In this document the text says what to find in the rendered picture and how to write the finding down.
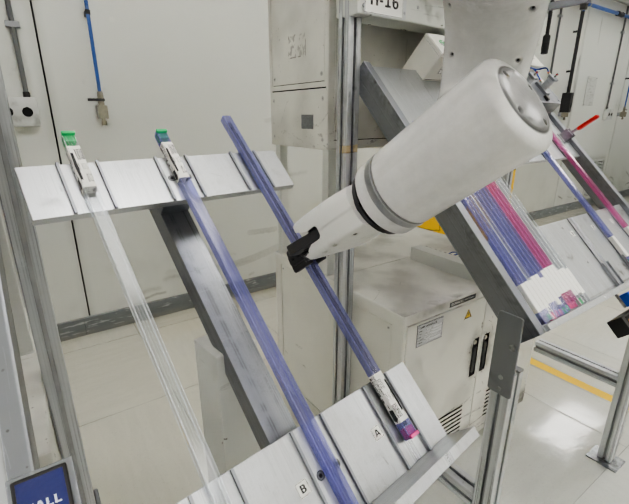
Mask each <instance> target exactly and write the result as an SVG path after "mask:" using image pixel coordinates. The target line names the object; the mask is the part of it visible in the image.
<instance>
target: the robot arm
mask: <svg viewBox="0 0 629 504"><path fill-rule="evenodd" d="M549 2H550V0H443V6H444V20H445V40H444V54H443V66H442V75H441V84H440V90H439V95H438V99H437V101H436V102H435V103H434V104H433V105H431V106H430V107H429V108H428V109H427V110H426V111H424V112H423V113H422V114H421V115H420V116H419V117H418V118H416V119H415V120H414V121H413V122H412V123H411V124H409V125H408V126H407V127H406V128H405V129H404V130H402V131H401V132H400V133H399V134H398V135H397V136H395V137H394V138H393V139H392V140H391V141H390V142H388V143H387V144H386V145H385V146H384V147H383V148H381V149H380V150H379V151H378V152H377V153H376V154H374V155H373V156H372V157H371V158H370V159H369V160H367V161H366V162H365V163H364V164H363V165H362V166H361V167H360V168H359V169H358V171H357V173H356V177H355V178H354V180H353V183H352V185H351V186H348V187H346V188H344V189H343V190H341V191H339V192H337V193H336V194H334V195H332V196H331V197H329V198H328V199H326V200H325V201H323V202H322V203H321V204H319V205H318V206H316V207H315V208H314V209H312V210H311V211H310V212H308V213H307V214H306V215H304V216H303V217H302V218H301V219H299V220H298V221H297V222H296V223H295V224H294V226H293V228H294V231H295V233H302V232H308V234H306V235H305V236H303V237H301V238H300V239H298V240H296V241H295V242H293V243H291V244H290V245H288V246H287V250H288V251H287V253H286V254H287V257H288V260H289V263H290V265H291V266H292V268H293V270H294V272H295V273H298V272H300V271H301V270H303V269H304V268H306V267H307V266H309V265H310V264H312V263H313V259H315V260H316V262H317V264H319V263H320V262H322V261H323V260H325V259H326V256H329V255H332V254H335V253H338V252H342V251H345V250H348V249H351V248H354V247H357V246H360V245H362V244H364V243H366V242H368V241H370V240H372V239H373V238H375V237H377V236H378V235H380V234H381V233H386V234H403V233H407V232H408V231H410V230H412V229H414V228H415V227H417V226H420V225H422V224H423V223H424V222H425V221H427V220H429V219H431V218H432V217H434V216H436V215H437V214H439V213H441V212H442V211H444V210H446V209H448V208H449V207H451V206H453V205H454V204H456V203H458V202H459V201H461V200H463V199H465V198H466V197H468V196H470V195H471V194H473V193H475V192H476V191H478V190H480V189H482V188H483V187H485V186H487V185H488V184H490V183H492V182H494V181H495V180H497V179H499V178H500V177H502V176H504V175H505V174H507V173H509V172H511V171H512V170H514V169H516V168H517V167H519V166H521V165H522V164H524V163H526V162H528V161H529V160H531V159H533V158H534V157H536V156H538V155H539V154H541V153H543V152H545V151H546V150H547V149H548V148H549V147H550V145H551V143H552V138H553V132H552V125H551V122H550V119H549V116H548V114H547V111H546V109H545V107H544V105H543V103H542V101H541V100H540V98H539V96H538V95H537V93H536V92H535V91H534V89H533V88H532V87H531V85H530V84H529V83H528V82H527V77H528V73H529V70H530V67H531V64H532V60H533V57H534V54H535V51H536V47H537V44H538V41H539V37H540V34H541V31H542V27H543V24H544V20H545V17H546V13H547V10H548V6H549Z"/></svg>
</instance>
